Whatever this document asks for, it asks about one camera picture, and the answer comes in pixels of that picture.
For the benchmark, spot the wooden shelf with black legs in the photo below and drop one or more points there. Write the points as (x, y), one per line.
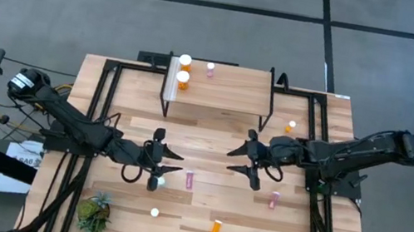
(251, 104)

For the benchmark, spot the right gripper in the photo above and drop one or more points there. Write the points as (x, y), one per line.
(281, 151)

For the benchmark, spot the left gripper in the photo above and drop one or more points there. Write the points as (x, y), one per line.
(133, 153)

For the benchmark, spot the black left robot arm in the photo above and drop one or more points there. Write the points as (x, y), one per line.
(63, 117)

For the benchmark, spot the teal pill bottle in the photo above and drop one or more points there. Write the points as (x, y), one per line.
(162, 181)

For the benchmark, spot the pink pill bottle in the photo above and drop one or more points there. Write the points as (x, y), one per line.
(273, 200)
(210, 69)
(189, 180)

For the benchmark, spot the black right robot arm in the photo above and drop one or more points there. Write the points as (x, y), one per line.
(352, 155)

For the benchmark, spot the slim orange pill bottle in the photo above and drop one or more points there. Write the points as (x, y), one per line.
(290, 126)
(215, 230)
(154, 212)

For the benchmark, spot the potted succulent plant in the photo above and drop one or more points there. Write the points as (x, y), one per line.
(93, 215)

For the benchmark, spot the white printed paper sheet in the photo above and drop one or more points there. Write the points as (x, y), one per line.
(19, 154)

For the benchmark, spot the wide orange pill bottle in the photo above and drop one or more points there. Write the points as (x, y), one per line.
(182, 80)
(185, 63)

